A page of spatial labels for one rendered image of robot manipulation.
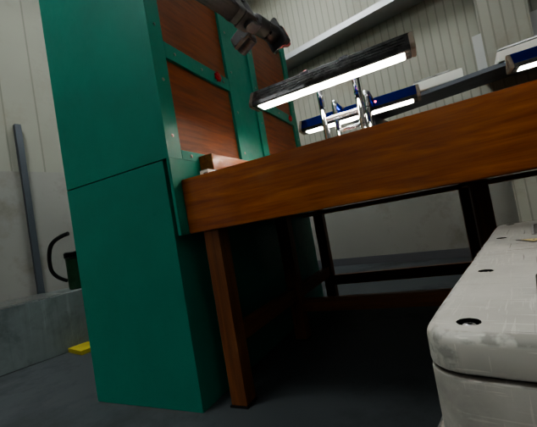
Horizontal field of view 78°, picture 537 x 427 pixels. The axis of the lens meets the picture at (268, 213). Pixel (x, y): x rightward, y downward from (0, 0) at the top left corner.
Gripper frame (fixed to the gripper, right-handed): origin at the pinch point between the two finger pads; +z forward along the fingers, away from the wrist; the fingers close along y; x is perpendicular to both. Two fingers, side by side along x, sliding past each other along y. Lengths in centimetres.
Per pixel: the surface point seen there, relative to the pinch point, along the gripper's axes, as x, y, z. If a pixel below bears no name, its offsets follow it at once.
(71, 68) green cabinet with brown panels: -65, -34, -42
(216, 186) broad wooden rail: -34, 39, -28
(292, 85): -7.3, 11.0, 4.3
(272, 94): -15.5, 9.0, 2.4
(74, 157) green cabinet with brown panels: -83, -4, -42
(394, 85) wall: 1, -55, 236
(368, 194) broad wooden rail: 4, 65, -20
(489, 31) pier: 78, -31, 206
